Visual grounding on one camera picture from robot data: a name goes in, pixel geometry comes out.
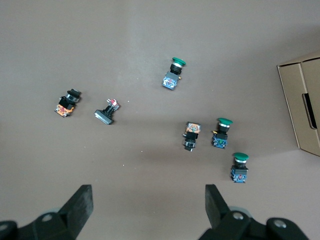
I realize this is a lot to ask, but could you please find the black flat rectangular pushbutton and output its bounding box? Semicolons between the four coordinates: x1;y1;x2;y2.
93;97;121;126

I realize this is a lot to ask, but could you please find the brown cardboard box with slots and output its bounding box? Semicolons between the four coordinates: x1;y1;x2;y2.
276;51;320;158

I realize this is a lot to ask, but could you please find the green mushroom pushbutton switch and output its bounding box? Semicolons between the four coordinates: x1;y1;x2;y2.
211;117;234;150
229;152;250;184
161;56;188;91

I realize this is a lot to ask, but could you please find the black selector switch orange block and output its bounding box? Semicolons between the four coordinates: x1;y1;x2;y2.
181;121;203;152
53;87;83;119

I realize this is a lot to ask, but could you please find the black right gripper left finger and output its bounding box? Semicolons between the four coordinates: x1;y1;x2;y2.
0;184;94;240

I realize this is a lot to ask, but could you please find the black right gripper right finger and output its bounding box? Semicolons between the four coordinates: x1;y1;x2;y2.
198;184;311;240

